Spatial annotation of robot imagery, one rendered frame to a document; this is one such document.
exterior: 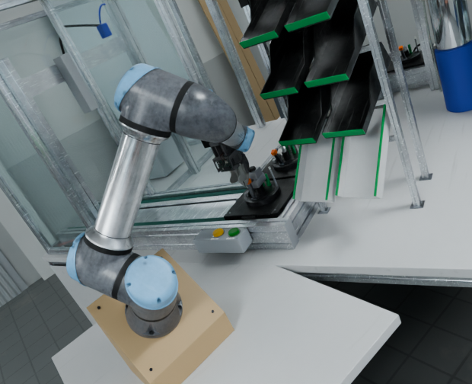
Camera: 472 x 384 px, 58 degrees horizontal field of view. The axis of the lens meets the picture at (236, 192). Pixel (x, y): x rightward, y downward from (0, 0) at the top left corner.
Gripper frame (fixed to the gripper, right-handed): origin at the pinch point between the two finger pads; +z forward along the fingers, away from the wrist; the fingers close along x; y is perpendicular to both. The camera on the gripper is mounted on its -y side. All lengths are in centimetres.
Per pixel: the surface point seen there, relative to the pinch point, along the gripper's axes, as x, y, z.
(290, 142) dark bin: 24.4, 2.2, -12.9
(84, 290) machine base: -119, 17, 44
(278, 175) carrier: -0.6, -21.5, 10.2
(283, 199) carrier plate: 10.4, -2.9, 10.3
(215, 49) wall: -228, -335, -12
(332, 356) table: 44, 51, 22
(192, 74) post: -17.9, -19.6, -38.4
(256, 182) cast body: 2.1, -3.2, 2.5
